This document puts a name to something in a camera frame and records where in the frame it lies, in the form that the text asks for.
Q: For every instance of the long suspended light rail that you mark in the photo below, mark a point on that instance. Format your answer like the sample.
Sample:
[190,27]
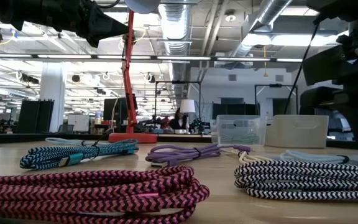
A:
[182,58]

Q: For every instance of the white square pillar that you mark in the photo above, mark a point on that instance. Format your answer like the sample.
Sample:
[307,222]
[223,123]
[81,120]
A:
[53,93]

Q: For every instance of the black room partition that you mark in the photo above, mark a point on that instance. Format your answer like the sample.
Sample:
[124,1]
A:
[34,116]

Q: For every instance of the clear plastic bin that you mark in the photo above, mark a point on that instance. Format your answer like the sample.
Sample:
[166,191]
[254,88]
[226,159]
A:
[241,124]

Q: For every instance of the white shade table lamp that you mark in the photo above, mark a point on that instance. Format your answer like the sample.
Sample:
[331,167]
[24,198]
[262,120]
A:
[187,106]

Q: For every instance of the dark room divider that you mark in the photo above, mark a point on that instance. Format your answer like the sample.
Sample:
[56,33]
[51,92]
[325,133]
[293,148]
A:
[235,109]

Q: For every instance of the pale grey plastic bin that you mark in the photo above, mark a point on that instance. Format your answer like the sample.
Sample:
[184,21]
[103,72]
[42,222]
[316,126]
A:
[297,133]

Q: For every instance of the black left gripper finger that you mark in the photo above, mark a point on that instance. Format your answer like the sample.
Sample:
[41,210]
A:
[110,28]

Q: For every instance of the person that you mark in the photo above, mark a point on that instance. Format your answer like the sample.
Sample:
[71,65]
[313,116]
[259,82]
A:
[177,123]

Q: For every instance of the silver ventilation duct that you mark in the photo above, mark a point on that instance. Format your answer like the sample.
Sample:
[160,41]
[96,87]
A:
[174,25]
[269,12]

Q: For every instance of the red desk lamp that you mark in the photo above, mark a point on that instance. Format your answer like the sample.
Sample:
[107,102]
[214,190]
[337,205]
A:
[131,109]

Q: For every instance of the black computer monitor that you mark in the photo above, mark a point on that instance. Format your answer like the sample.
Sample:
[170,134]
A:
[117,109]

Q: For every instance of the black aluminium table frame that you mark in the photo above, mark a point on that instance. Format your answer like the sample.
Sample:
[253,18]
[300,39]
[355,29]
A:
[17,138]

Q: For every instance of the white cabinet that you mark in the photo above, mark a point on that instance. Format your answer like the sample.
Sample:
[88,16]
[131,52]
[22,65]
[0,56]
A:
[78,123]

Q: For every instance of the black metal stand frame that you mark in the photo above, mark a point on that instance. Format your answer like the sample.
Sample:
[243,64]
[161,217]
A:
[179,82]
[275,85]

